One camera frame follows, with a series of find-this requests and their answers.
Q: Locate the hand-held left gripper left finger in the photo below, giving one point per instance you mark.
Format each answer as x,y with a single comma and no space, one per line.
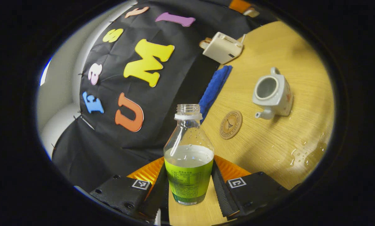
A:
157,196

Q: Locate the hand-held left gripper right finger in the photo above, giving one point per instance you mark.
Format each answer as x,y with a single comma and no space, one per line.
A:
220,194

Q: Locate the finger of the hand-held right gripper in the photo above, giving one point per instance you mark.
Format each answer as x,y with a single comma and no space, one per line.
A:
239,5

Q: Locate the white teacup lid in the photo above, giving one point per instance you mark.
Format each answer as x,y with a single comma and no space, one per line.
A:
251,13

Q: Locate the green label water bottle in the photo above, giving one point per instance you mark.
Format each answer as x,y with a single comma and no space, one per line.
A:
189,179

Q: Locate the round wooden coaster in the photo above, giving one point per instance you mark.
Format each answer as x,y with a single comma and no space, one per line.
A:
230,125

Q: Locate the white teacup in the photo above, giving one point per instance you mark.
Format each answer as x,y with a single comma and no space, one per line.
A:
278,97

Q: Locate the spilled water puddle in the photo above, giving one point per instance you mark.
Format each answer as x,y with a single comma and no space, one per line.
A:
314,153

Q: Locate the white toaster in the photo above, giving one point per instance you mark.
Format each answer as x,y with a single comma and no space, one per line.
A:
222,47

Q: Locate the toast slice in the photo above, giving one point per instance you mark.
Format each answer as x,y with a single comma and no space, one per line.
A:
205,43

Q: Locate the blue towel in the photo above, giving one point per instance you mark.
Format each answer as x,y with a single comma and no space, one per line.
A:
214,88

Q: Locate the black backdrop cloth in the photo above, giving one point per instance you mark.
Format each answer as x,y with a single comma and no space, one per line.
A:
175,78

